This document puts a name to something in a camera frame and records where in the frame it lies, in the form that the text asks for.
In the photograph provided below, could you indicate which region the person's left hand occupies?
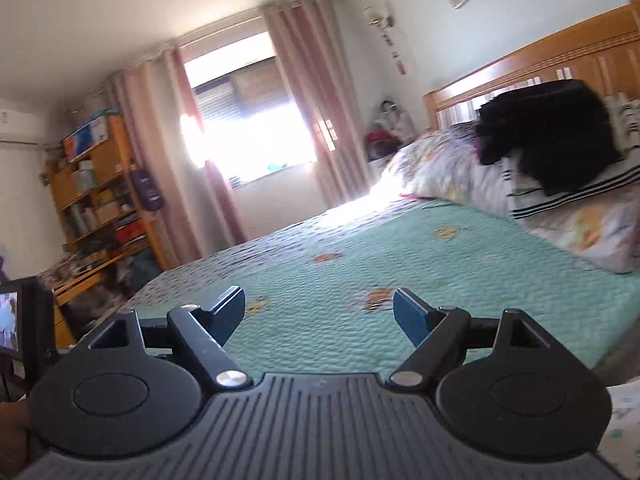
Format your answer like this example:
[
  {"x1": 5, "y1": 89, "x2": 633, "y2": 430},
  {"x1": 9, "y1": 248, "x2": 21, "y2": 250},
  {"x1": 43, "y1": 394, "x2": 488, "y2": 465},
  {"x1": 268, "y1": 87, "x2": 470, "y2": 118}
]
[{"x1": 0, "y1": 399, "x2": 32, "y2": 479}]

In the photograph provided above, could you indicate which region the green quilted bee bedspread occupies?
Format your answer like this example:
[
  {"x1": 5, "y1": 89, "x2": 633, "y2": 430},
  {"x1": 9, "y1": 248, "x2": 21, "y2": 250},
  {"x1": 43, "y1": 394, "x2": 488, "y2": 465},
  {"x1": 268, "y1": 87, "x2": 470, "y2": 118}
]
[{"x1": 117, "y1": 194, "x2": 640, "y2": 378}]

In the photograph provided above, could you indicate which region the wooden bookshelf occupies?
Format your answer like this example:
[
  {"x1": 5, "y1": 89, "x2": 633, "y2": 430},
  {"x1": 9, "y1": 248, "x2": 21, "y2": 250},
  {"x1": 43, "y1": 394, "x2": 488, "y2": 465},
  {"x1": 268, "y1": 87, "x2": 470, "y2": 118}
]
[{"x1": 44, "y1": 110, "x2": 169, "y2": 349}]

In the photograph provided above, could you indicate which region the dark blue hanging bag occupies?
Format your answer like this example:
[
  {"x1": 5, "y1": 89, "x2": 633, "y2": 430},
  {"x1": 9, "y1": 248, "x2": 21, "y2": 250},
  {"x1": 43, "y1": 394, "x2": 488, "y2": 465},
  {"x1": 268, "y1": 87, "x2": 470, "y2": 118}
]
[{"x1": 130, "y1": 169, "x2": 165, "y2": 212}]

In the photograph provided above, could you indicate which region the floral pillow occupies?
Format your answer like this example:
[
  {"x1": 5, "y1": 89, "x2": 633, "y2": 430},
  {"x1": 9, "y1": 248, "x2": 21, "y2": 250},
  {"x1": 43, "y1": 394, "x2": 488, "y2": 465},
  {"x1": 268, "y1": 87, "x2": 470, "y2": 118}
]
[{"x1": 375, "y1": 122, "x2": 639, "y2": 273}]

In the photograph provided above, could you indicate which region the white air conditioner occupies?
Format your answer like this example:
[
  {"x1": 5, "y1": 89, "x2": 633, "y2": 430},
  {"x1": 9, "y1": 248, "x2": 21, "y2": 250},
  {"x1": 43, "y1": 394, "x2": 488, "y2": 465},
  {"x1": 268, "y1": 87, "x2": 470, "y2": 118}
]
[{"x1": 0, "y1": 108, "x2": 47, "y2": 145}]

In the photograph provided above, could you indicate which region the white dotted cloth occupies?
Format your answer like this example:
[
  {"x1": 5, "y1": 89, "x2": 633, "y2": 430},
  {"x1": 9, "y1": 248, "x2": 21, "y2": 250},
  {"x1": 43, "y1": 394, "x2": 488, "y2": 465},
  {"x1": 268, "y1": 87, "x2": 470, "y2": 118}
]
[{"x1": 599, "y1": 377, "x2": 640, "y2": 479}]

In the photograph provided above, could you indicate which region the plush toy pile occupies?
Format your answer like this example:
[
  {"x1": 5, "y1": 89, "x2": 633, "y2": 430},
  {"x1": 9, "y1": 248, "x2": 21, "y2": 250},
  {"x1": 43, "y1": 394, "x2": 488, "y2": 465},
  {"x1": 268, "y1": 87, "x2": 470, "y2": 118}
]
[{"x1": 364, "y1": 100, "x2": 418, "y2": 162}]

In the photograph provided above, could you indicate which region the black garment on pillow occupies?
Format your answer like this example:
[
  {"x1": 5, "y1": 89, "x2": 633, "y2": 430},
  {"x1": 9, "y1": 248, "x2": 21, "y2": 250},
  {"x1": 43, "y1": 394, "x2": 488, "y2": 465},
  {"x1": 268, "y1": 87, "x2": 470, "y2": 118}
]
[{"x1": 475, "y1": 79, "x2": 620, "y2": 196}]

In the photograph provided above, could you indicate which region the pink curtain left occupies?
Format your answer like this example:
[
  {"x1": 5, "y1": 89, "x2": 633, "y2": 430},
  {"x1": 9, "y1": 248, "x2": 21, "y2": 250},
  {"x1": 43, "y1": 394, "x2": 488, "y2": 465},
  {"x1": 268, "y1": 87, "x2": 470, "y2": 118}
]
[{"x1": 108, "y1": 46, "x2": 247, "y2": 266}]

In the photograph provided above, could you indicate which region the pink curtain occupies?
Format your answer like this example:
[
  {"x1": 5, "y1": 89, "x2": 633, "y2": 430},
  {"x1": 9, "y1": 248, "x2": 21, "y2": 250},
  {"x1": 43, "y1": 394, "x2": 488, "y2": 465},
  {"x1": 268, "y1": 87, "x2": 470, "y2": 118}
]
[
  {"x1": 108, "y1": 46, "x2": 247, "y2": 266},
  {"x1": 262, "y1": 0, "x2": 371, "y2": 207}
]

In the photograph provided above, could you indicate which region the pink curtain right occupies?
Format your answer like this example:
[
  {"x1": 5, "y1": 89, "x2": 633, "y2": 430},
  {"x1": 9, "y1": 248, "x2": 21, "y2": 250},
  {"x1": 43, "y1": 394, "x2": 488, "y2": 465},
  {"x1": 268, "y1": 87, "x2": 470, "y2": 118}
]
[{"x1": 262, "y1": 0, "x2": 371, "y2": 207}]

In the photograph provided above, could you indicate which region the wooden headboard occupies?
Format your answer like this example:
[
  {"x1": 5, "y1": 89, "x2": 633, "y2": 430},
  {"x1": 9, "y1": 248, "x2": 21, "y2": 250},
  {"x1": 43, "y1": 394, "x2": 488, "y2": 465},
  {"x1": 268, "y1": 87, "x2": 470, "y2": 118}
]
[{"x1": 423, "y1": 0, "x2": 639, "y2": 130}]

